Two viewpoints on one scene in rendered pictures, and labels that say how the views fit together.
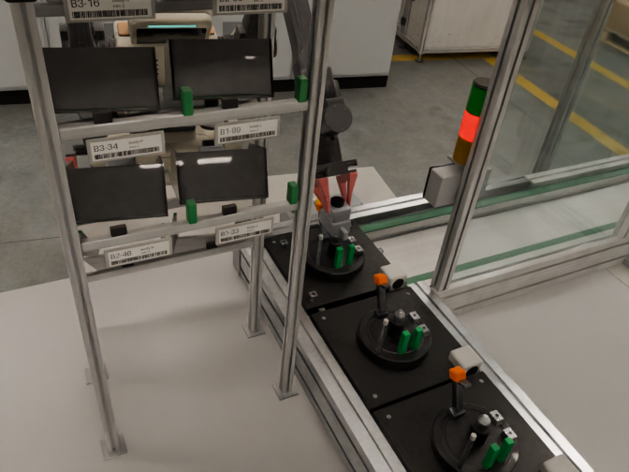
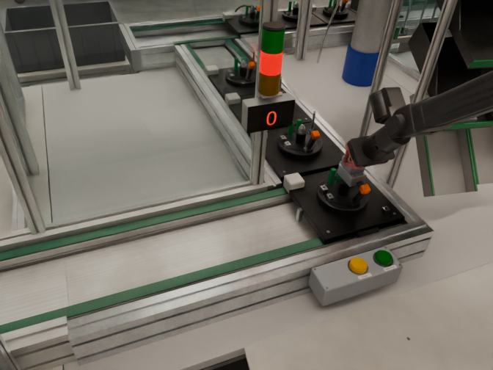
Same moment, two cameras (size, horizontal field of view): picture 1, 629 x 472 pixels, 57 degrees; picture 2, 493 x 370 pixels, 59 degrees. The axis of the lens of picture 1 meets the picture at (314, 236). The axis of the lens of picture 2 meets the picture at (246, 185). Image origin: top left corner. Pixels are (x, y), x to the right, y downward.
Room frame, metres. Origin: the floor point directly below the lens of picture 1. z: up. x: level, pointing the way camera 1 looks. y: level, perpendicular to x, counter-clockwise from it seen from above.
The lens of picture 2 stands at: (1.91, -0.21, 1.74)
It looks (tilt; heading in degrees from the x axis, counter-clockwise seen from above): 40 degrees down; 186
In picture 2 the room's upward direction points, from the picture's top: 3 degrees clockwise
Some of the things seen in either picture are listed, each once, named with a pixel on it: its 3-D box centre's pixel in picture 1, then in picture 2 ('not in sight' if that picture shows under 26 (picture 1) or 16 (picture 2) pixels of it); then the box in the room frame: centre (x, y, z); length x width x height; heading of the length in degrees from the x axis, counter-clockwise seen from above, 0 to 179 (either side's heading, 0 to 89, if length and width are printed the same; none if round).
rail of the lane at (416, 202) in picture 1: (395, 218); (271, 280); (1.27, -0.21, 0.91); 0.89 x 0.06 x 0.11; 120
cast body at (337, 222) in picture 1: (338, 215); (351, 165); (1.00, -0.04, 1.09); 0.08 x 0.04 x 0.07; 30
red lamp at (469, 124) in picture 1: (475, 124); (271, 60); (0.99, -0.27, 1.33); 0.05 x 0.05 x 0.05
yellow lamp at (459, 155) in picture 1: (468, 148); (269, 81); (0.99, -0.27, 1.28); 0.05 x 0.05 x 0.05
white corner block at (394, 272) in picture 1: (392, 277); (293, 183); (0.96, -0.18, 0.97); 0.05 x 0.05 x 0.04; 30
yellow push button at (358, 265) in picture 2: not in sight; (358, 266); (1.22, -0.01, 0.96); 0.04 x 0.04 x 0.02
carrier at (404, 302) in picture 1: (397, 325); (301, 135); (0.77, -0.17, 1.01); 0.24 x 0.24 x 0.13; 30
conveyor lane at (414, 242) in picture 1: (441, 258); (235, 233); (1.12, -0.32, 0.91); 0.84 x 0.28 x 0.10; 120
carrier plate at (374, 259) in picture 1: (331, 262); (341, 200); (1.00, -0.05, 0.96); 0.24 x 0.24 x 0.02; 30
